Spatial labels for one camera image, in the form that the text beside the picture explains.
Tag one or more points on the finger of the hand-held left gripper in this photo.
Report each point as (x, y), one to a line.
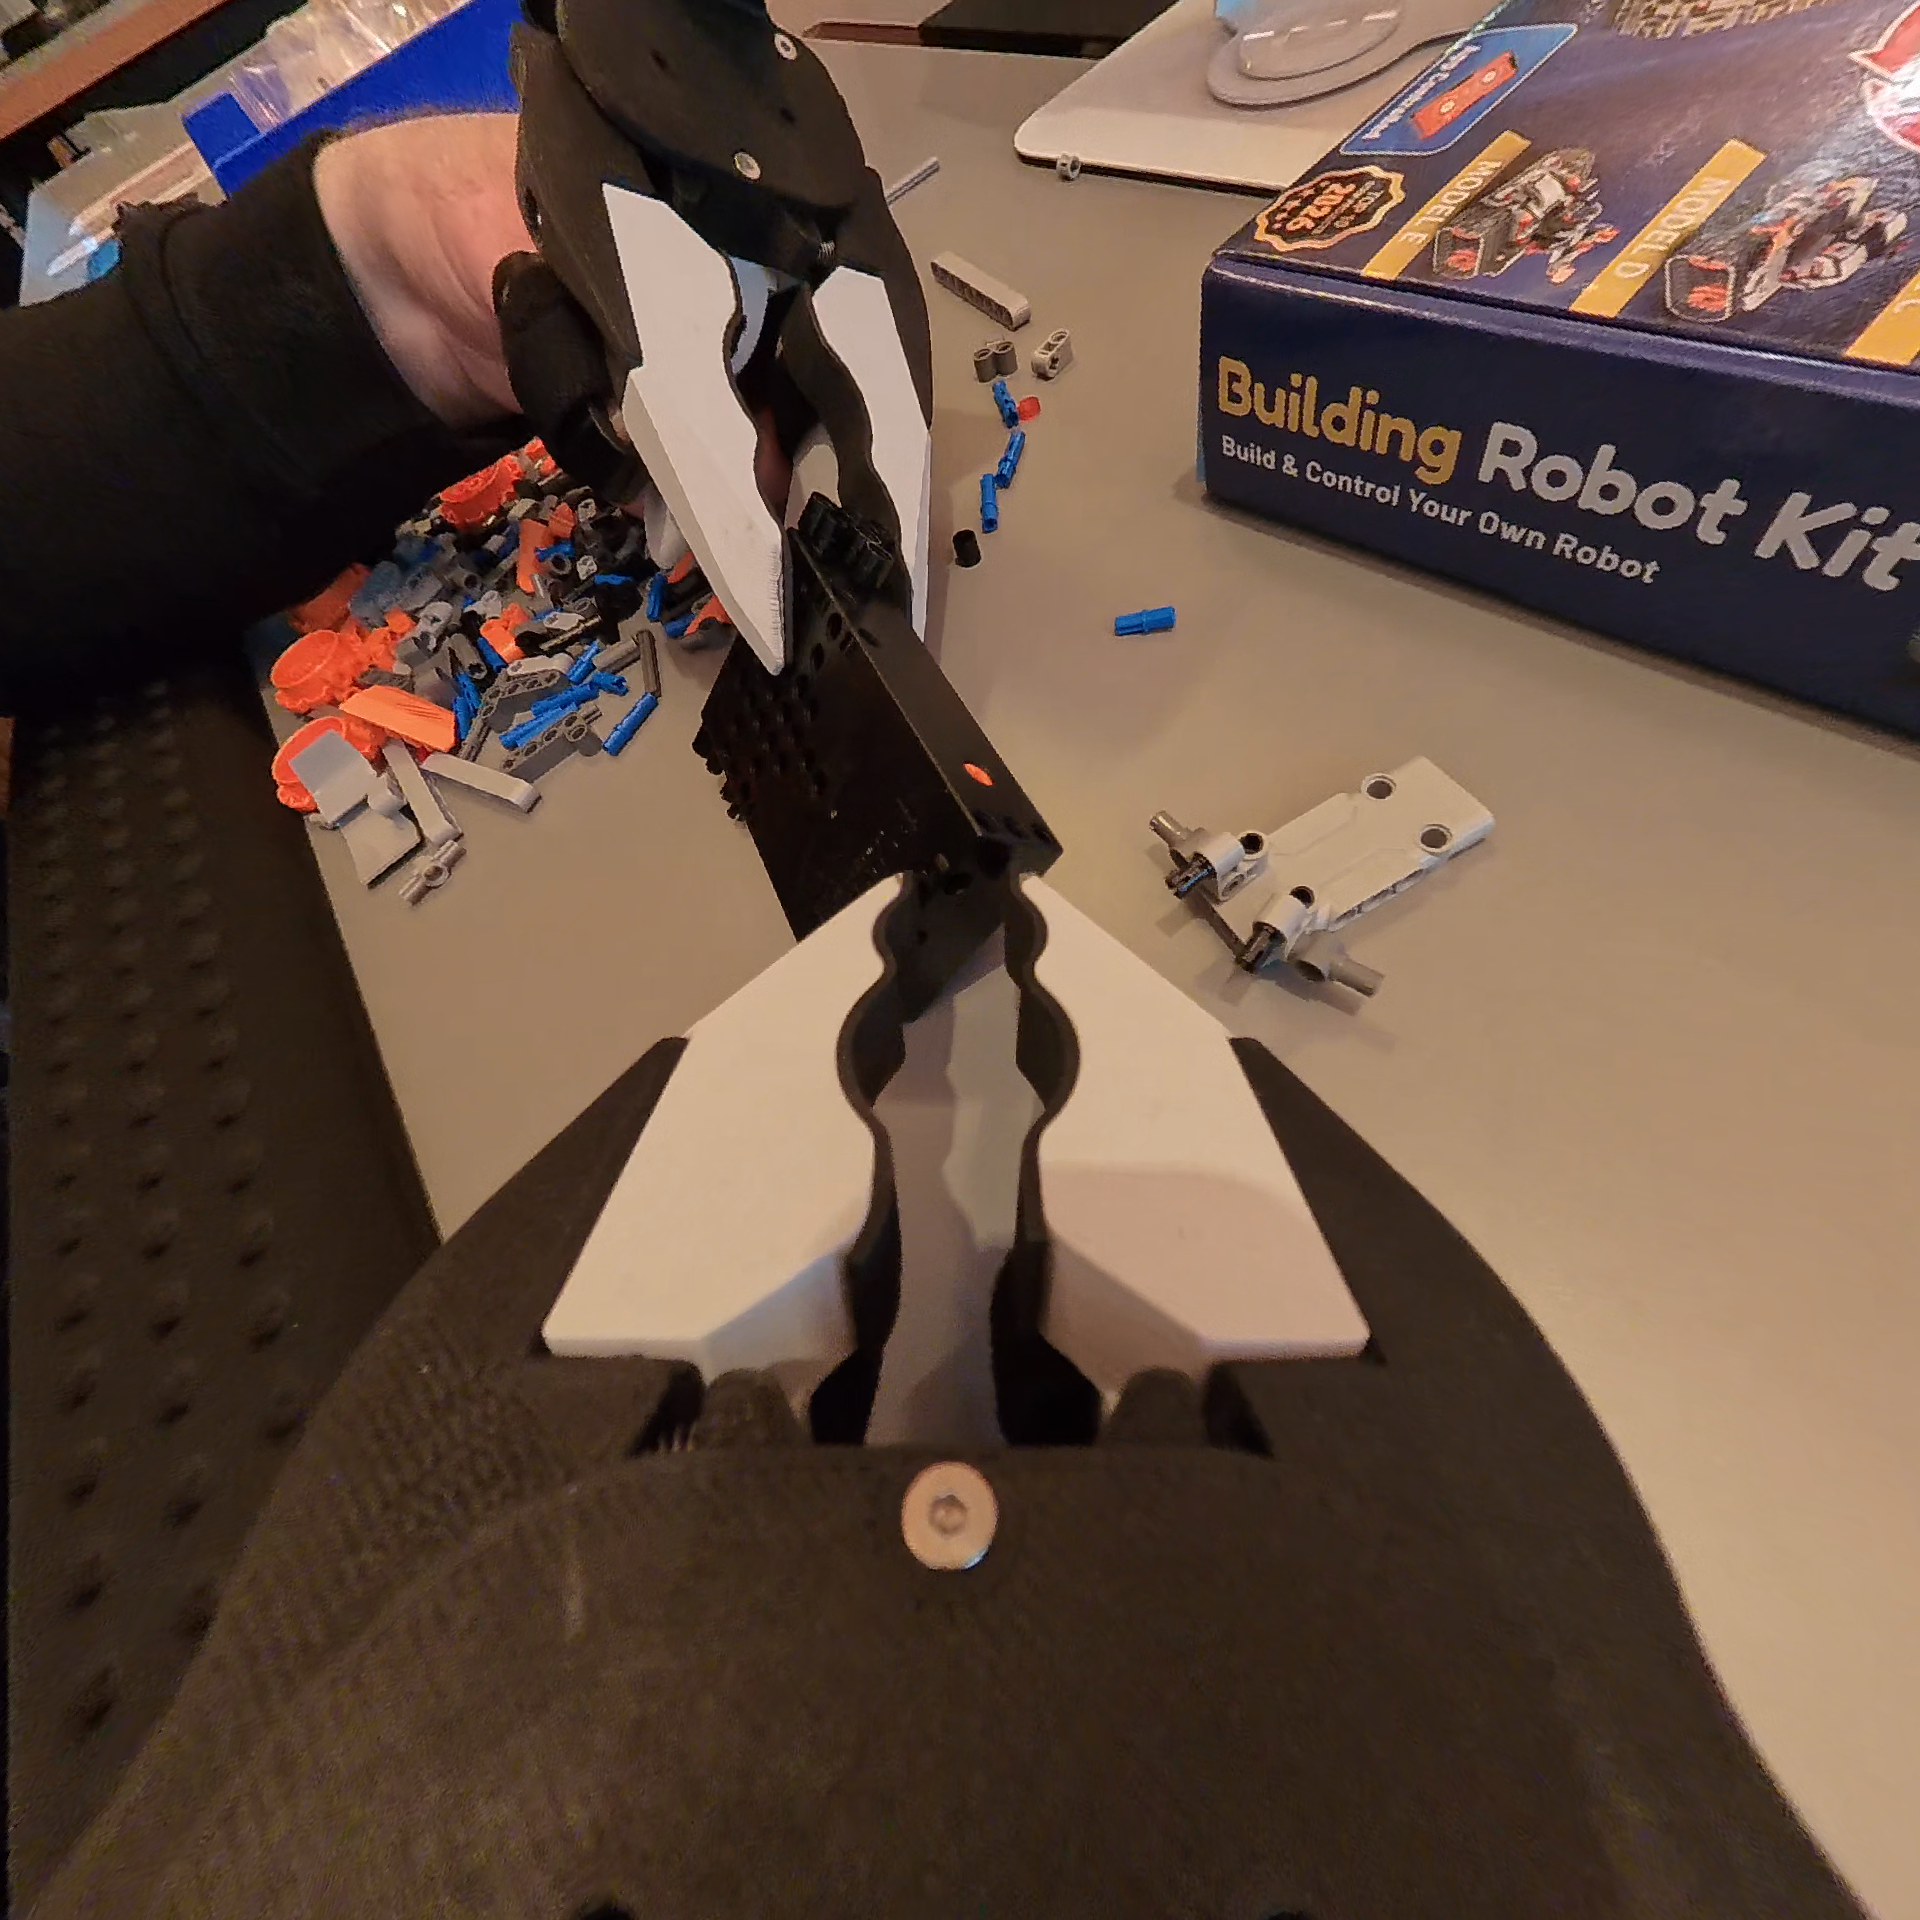
(690, 406)
(885, 406)

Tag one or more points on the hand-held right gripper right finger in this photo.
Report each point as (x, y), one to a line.
(1184, 1185)

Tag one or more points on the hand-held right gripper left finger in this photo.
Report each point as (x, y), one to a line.
(720, 1185)

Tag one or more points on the grey beam and connector assembly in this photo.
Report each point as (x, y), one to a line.
(1348, 839)

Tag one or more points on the pile of building pieces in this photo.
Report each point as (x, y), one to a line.
(376, 705)

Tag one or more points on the person's left forearm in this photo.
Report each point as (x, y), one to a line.
(148, 495)

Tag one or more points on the blue storage bin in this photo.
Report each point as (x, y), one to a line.
(376, 89)

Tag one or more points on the blue connector pin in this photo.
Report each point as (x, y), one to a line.
(1145, 619)

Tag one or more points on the grey cross axle connector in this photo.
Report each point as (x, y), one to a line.
(433, 874)

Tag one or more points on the blue robot kit box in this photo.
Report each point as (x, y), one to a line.
(1576, 450)

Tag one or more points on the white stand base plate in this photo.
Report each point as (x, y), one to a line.
(1141, 119)

